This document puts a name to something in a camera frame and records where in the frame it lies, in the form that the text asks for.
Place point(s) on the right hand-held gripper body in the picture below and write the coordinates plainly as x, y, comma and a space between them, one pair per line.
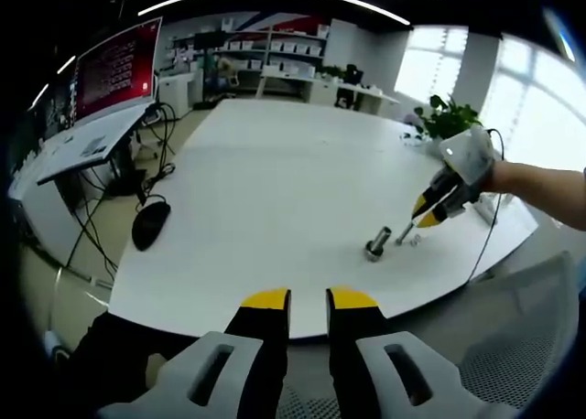
469, 156

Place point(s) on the black office chair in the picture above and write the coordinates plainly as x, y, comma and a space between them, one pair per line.
352, 78

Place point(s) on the large red screen monitor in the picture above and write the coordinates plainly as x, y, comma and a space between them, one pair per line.
116, 67

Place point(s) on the grey mesh office chair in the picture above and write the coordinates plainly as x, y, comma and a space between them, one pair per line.
513, 346

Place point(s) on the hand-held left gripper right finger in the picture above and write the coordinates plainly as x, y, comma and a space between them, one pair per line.
357, 346

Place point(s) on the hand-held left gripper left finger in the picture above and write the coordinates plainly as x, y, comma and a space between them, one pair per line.
256, 346

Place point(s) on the white side desk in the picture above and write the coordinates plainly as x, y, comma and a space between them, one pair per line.
87, 149

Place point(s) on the small threaded steel stud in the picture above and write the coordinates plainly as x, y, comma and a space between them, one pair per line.
404, 233

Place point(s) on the green potted plant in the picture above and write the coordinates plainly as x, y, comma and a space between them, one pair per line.
451, 117

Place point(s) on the large threaded steel stud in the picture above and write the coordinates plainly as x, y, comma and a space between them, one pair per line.
379, 241

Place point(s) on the storage shelving unit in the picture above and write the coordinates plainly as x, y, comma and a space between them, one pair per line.
274, 48

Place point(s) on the small steel washer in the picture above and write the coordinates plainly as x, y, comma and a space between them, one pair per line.
415, 240

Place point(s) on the person's dark trouser leg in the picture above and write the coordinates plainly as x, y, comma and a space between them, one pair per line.
110, 346

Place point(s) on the white low cabinet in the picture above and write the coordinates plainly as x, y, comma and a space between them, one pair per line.
176, 94

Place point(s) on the black computer mouse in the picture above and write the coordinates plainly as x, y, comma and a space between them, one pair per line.
150, 224

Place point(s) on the white long desk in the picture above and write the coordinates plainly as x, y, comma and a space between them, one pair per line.
320, 87

